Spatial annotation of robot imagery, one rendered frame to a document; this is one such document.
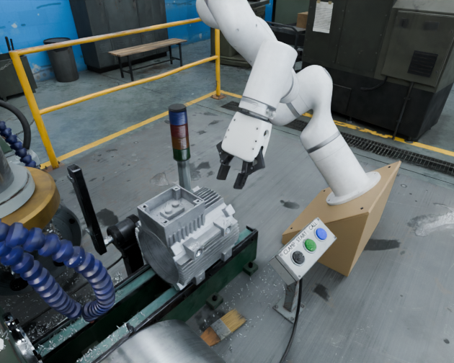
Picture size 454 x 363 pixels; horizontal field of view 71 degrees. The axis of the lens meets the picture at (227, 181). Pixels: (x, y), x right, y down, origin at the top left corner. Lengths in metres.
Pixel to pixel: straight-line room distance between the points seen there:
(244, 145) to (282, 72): 0.18
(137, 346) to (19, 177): 0.29
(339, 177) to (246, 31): 0.53
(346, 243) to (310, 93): 0.46
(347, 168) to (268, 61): 0.49
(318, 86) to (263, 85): 0.35
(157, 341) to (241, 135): 0.45
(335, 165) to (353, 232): 0.22
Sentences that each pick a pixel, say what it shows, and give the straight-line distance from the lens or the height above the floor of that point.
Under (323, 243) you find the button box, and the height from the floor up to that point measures 1.06.
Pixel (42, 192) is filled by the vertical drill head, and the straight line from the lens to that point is 0.52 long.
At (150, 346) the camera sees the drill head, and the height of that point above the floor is 1.16.
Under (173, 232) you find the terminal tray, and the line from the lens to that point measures 0.71.
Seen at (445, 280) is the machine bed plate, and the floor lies 0.80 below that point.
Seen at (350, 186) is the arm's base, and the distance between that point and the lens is 1.07.
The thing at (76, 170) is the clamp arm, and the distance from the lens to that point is 0.73.
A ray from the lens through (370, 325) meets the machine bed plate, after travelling 1.01.
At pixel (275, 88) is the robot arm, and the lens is 0.72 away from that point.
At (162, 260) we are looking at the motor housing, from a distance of 0.89.
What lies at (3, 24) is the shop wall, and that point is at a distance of 5.87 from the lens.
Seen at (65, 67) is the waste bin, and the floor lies 0.23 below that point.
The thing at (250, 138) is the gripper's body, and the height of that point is 1.28.
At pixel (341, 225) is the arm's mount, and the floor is 0.99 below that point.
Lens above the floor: 1.61
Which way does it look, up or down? 35 degrees down
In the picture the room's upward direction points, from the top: straight up
